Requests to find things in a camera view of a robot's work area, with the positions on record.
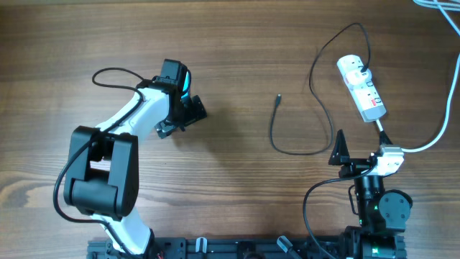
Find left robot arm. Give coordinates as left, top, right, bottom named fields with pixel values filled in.
left=52, top=59, right=207, bottom=258

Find black camera cable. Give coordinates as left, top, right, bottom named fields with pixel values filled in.
left=302, top=168, right=374, bottom=259
left=52, top=67, right=147, bottom=259

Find black USB charging cable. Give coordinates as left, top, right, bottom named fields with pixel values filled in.
left=270, top=22, right=372, bottom=157

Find black right camera cable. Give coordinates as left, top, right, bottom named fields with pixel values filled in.
left=302, top=168, right=374, bottom=259

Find black left camera cable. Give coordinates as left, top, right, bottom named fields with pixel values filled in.
left=52, top=67, right=147, bottom=259

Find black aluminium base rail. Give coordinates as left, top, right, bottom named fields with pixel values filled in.
left=87, top=234, right=408, bottom=259

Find white power strip cord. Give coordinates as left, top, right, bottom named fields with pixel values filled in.
left=375, top=53, right=460, bottom=154

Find teal Galaxy smartphone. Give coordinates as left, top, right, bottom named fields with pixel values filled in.
left=181, top=71, right=191, bottom=99

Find white cables at corner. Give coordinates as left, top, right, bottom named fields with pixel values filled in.
left=412, top=0, right=460, bottom=28

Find white USB charger plug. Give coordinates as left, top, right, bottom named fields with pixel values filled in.
left=344, top=68, right=372, bottom=86

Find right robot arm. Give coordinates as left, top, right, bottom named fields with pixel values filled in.
left=328, top=129, right=413, bottom=258

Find white power strip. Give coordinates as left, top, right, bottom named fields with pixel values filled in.
left=337, top=55, right=387, bottom=122

